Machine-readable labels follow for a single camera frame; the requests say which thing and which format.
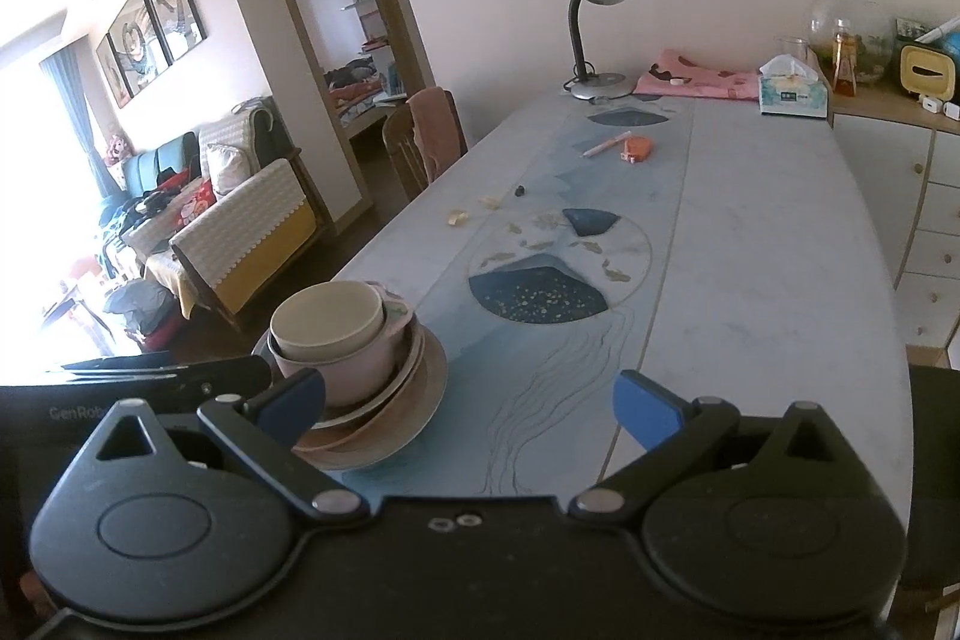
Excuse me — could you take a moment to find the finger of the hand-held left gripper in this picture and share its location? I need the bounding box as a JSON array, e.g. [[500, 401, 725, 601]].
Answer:
[[60, 355, 272, 399]]

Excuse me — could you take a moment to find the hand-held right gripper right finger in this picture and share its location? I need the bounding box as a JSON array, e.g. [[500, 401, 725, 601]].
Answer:
[[568, 370, 856, 525]]

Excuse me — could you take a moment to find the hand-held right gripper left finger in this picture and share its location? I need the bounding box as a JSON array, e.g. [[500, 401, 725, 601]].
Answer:
[[71, 368, 370, 521]]

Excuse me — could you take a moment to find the pale pink bowl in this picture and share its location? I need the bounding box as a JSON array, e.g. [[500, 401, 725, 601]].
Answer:
[[266, 284, 415, 407]]

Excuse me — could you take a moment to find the cream bowl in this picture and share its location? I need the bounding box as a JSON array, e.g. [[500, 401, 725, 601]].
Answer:
[[268, 280, 385, 360]]

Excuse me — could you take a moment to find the pink plate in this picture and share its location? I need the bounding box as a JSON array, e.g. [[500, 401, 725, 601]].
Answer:
[[289, 321, 449, 470]]

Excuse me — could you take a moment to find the white plate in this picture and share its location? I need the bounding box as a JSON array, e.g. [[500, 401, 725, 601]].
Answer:
[[251, 317, 428, 442]]

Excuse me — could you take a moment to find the blue printed table mat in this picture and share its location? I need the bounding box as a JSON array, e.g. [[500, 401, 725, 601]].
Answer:
[[330, 92, 698, 498]]

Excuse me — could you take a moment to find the sofa with white cover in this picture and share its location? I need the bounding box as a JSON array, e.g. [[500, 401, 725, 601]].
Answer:
[[169, 111, 335, 341]]

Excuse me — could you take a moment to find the red cushion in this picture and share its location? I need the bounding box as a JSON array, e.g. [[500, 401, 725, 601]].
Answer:
[[176, 179, 218, 229]]

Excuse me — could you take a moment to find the white cushion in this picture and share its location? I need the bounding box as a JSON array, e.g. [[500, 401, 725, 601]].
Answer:
[[204, 143, 252, 195]]

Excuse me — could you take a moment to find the teal sofa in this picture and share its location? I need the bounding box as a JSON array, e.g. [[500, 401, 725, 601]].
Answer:
[[116, 131, 207, 202]]

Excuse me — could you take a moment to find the wooden chair with dark seat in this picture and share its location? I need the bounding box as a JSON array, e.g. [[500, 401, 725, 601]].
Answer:
[[896, 364, 960, 611]]

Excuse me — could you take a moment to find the pink towel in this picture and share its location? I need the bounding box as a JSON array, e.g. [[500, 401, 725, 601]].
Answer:
[[405, 87, 460, 180]]

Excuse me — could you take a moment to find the blue curtain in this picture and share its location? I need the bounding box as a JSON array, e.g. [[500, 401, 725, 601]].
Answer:
[[37, 44, 113, 199]]

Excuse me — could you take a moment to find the white drawer cabinet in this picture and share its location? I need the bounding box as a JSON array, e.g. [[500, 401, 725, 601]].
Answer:
[[821, 77, 960, 371]]

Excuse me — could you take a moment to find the pink patterned cloth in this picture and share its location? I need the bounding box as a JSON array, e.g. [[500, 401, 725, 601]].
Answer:
[[634, 47, 766, 101]]

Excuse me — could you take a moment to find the tissue pack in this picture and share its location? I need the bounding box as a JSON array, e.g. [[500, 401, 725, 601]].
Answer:
[[757, 53, 830, 120]]

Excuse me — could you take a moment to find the orange bottle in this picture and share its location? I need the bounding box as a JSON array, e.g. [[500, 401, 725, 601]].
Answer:
[[831, 36, 860, 97]]

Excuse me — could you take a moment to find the glass fish bowl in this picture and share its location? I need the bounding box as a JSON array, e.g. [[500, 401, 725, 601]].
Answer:
[[808, 0, 897, 90]]

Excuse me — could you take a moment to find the yellow tissue box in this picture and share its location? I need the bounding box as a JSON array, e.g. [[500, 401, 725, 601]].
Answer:
[[898, 44, 957, 95]]

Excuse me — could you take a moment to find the framed wall art panel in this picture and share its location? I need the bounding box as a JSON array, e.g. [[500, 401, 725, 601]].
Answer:
[[142, 0, 207, 64], [109, 0, 177, 86], [94, 32, 136, 109]]

